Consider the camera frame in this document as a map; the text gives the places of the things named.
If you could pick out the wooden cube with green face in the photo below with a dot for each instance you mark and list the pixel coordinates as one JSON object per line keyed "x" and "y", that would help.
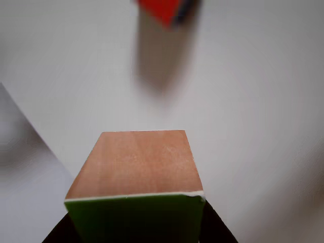
{"x": 141, "y": 164}

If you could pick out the red cube with marker faces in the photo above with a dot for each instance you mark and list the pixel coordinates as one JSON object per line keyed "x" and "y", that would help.
{"x": 164, "y": 10}

